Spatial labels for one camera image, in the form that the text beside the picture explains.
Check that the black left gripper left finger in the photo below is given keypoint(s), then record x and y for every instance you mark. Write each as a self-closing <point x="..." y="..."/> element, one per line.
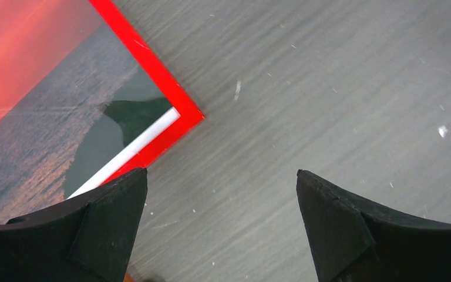
<point x="89" y="237"/>

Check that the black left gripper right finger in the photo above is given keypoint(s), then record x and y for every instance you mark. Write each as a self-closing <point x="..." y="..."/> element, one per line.
<point x="355" y="239"/>

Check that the red picture frame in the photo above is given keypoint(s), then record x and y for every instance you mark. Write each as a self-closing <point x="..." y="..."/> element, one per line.
<point x="163" y="83"/>

